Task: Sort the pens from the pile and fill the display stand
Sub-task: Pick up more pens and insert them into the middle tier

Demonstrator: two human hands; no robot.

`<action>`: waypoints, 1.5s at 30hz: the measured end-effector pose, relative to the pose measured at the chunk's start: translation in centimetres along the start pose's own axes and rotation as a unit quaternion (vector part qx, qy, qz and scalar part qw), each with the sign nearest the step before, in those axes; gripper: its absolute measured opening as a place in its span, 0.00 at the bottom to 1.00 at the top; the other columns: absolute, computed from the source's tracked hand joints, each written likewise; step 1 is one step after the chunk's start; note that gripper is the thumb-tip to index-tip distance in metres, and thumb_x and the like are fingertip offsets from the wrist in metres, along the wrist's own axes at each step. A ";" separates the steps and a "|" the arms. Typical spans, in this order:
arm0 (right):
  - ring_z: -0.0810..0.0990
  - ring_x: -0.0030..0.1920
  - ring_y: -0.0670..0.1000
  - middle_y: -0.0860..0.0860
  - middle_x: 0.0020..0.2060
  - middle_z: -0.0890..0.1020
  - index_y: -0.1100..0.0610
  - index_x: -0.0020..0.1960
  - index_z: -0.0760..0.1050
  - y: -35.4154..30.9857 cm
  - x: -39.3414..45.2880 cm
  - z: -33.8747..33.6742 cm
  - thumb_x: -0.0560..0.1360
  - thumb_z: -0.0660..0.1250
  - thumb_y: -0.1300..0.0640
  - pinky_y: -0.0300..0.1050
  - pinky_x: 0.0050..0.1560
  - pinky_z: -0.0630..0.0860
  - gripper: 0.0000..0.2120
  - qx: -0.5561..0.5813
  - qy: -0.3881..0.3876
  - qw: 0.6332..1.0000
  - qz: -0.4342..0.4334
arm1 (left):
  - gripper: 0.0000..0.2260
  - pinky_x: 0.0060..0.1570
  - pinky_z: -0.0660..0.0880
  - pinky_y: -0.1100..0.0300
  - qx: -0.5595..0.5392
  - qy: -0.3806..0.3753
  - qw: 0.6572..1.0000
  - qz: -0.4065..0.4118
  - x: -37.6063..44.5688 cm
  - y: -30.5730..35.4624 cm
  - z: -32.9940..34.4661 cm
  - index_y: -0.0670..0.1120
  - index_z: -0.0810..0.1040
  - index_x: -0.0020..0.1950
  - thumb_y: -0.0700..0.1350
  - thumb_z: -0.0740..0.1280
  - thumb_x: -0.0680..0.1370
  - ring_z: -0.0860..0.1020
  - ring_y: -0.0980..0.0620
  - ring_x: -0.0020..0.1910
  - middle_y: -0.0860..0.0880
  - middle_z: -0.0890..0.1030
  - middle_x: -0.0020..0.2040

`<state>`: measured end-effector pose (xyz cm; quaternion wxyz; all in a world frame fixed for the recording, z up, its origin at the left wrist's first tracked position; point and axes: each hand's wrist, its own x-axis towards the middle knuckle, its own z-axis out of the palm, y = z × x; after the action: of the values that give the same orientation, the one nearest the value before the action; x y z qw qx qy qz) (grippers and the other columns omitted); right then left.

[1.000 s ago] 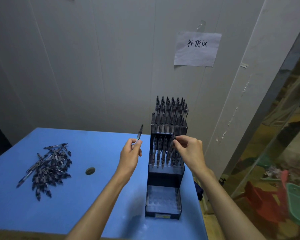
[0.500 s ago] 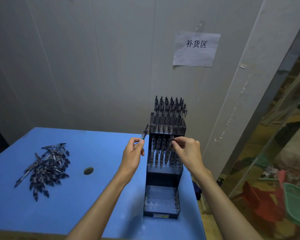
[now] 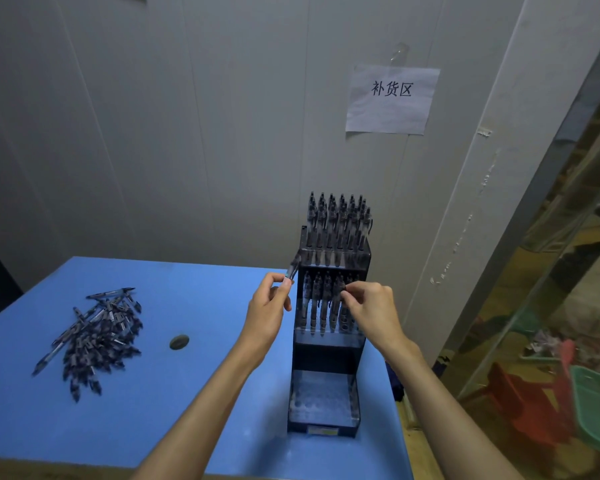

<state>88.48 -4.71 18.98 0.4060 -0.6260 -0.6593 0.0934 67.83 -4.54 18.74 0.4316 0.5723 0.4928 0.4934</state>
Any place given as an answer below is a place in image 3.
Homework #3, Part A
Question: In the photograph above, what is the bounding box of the person's left hand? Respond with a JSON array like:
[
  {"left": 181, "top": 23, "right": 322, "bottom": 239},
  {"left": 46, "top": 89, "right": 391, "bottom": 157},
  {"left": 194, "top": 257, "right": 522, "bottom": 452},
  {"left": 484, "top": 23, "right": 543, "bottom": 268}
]
[{"left": 235, "top": 272, "right": 295, "bottom": 371}]

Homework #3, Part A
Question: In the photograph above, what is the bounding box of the person's right hand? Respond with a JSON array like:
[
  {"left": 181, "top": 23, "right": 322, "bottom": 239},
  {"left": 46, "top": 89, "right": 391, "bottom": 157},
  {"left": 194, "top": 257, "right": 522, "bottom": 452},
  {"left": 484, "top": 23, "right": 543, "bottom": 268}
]
[{"left": 339, "top": 280, "right": 424, "bottom": 364}]

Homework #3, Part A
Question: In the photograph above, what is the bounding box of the grey retractable pen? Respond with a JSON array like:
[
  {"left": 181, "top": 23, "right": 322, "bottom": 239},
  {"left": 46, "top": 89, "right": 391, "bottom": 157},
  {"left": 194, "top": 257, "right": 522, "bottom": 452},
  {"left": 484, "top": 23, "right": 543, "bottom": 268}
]
[{"left": 284, "top": 252, "right": 303, "bottom": 285}]

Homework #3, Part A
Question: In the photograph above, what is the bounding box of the black tiered pen display stand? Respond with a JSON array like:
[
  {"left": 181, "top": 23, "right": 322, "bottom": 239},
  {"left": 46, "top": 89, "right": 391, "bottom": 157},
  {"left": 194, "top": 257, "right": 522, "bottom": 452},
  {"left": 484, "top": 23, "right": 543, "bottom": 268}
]
[{"left": 285, "top": 224, "right": 373, "bottom": 439}]

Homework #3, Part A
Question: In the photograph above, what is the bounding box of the cluster of grey pens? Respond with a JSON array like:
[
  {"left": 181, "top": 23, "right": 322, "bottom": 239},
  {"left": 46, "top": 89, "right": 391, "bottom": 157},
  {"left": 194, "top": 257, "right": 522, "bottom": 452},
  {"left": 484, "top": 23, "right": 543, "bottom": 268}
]
[{"left": 297, "top": 190, "right": 375, "bottom": 339}]

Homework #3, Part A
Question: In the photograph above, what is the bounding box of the pile of grey pens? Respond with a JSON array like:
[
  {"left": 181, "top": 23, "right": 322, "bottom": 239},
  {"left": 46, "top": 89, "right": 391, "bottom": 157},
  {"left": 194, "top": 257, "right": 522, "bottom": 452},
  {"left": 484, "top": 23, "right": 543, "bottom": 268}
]
[{"left": 31, "top": 286, "right": 145, "bottom": 405}]

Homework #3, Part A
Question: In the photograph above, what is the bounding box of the person's right forearm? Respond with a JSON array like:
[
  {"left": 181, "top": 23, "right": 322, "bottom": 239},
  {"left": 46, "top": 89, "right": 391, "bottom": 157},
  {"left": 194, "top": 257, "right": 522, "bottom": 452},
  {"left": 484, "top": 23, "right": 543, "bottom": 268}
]
[{"left": 383, "top": 346, "right": 525, "bottom": 480}]

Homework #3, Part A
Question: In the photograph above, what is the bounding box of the person's left forearm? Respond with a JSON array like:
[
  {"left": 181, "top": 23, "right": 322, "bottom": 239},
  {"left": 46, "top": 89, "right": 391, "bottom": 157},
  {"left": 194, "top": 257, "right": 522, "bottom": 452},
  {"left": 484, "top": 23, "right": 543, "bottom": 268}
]
[{"left": 131, "top": 344, "right": 269, "bottom": 480}]

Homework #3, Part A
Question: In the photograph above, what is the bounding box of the dark blue cloth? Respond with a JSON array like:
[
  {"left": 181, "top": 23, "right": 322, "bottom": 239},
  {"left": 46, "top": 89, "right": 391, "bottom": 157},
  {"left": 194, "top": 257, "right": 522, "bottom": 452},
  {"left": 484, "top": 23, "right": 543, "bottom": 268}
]
[{"left": 385, "top": 361, "right": 407, "bottom": 403}]

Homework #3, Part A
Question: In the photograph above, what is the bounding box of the blue table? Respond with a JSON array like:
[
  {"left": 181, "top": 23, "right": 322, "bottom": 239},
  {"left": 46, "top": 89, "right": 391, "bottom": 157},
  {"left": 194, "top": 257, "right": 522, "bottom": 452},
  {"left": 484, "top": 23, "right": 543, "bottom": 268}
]
[{"left": 0, "top": 256, "right": 415, "bottom": 480}]

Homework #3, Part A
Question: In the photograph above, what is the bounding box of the red plastic stool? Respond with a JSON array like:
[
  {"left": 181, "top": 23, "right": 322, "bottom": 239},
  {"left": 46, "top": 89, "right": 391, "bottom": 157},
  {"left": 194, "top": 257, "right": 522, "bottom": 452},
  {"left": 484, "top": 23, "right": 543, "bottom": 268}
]
[{"left": 486, "top": 338, "right": 577, "bottom": 447}]

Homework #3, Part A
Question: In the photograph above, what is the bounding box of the green plastic basket chair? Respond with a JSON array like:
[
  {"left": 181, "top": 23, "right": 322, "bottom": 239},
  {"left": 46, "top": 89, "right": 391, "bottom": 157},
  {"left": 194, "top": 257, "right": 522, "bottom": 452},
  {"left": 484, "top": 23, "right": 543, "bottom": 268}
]
[{"left": 569, "top": 364, "right": 600, "bottom": 459}]

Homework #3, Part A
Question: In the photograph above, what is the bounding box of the white paper wall sign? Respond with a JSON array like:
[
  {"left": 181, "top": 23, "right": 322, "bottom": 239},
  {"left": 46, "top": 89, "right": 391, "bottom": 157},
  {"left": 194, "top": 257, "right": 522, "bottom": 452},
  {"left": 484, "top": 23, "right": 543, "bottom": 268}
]
[{"left": 345, "top": 64, "right": 442, "bottom": 137}]

